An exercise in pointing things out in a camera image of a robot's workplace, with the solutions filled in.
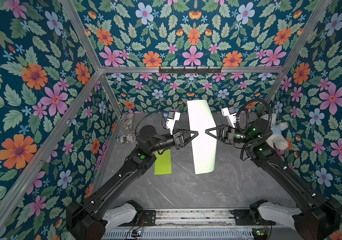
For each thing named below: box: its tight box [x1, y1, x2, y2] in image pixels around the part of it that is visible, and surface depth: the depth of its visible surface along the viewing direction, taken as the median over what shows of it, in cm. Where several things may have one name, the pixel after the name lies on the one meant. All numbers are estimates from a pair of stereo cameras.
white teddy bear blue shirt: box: [261, 113, 289, 151], surface depth 98 cm
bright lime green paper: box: [154, 149, 172, 175], surface depth 94 cm
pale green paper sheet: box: [187, 100, 217, 175], surface depth 60 cm
